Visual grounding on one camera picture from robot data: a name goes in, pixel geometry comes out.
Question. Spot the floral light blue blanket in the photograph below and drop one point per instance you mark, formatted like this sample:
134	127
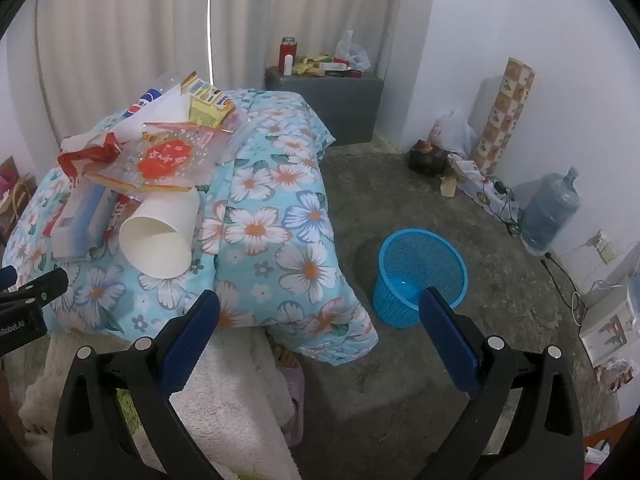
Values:
280	210

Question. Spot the large blue water jug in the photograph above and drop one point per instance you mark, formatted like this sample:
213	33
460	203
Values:
547	215

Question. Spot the yellow snack packet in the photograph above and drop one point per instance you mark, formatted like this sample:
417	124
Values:
210	102

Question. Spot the clear bag with red print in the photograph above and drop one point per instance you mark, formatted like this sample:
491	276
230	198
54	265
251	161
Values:
165	157

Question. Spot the red thermos flask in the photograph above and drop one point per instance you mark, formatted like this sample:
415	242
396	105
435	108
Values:
287	47

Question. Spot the pile of snack packets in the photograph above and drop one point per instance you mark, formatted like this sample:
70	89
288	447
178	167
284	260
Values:
315	65

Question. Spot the white paper cup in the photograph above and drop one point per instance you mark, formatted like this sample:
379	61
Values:
155	245

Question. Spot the red and white wrapper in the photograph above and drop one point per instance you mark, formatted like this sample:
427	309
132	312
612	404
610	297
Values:
100	152

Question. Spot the patterned rolled mat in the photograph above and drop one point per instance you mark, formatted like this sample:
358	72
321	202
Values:
505	115

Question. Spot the wall socket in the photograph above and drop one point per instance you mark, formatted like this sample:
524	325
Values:
604	246

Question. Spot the brown gift bag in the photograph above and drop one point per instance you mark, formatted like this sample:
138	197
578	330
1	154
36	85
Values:
17	195

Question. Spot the white fluffy cloth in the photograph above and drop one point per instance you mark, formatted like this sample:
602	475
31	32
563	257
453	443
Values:
230	410

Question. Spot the clear plastic bag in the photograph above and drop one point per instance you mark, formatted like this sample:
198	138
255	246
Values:
352	52

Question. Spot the white water dispenser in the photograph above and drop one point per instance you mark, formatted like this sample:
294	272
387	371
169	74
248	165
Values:
607	325

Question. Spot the crumpled plastic packet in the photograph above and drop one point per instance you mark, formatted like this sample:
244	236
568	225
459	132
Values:
612	372

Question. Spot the brown paper scrap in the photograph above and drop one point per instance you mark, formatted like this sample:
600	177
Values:
447	186

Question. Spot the blue and white carton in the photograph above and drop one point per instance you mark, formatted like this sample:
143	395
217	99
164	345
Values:
80	220

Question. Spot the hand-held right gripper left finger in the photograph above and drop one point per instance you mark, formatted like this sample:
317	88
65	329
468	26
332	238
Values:
192	342

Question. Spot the pink slipper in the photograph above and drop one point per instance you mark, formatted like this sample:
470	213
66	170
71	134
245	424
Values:
292	405

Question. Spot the white curtain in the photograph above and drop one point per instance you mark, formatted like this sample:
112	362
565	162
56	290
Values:
125	20

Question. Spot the clear bottle with blue label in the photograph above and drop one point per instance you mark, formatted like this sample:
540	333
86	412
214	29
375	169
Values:
145	100

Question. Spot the white plastic bag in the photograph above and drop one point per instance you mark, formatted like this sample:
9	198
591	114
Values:
452	132

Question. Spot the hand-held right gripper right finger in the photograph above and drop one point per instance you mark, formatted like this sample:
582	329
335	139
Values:
450	342

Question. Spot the patterned flat box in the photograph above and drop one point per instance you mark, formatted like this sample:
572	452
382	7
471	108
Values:
472	180

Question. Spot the blue plastic basket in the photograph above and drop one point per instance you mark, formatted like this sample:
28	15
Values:
400	305

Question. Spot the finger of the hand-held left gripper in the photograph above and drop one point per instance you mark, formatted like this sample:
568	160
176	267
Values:
42	287
7	276

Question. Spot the grey cabinet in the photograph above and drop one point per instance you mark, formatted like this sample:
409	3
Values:
325	105

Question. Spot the small white bottle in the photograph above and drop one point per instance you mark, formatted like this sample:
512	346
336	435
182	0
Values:
288	66

